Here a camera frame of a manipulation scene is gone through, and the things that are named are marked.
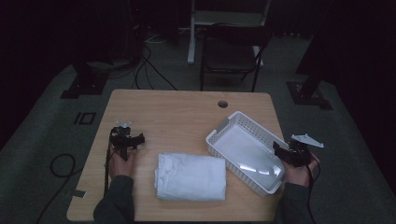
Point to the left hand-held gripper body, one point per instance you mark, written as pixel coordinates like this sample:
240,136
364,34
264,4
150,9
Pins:
122,139

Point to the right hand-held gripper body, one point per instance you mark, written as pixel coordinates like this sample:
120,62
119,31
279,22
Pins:
298,154

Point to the white plastic basket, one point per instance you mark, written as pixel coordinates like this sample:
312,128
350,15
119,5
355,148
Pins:
249,124

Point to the white towel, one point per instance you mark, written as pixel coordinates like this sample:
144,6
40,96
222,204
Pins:
190,176

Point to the person's right hand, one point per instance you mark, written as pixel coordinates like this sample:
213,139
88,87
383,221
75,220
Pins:
297,174

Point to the person's left hand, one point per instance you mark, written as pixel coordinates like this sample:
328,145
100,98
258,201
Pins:
122,166

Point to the black stand base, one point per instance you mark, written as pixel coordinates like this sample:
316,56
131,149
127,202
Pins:
85,85
308,96

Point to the black folding chair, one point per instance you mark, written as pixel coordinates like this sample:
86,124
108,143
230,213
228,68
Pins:
232,56

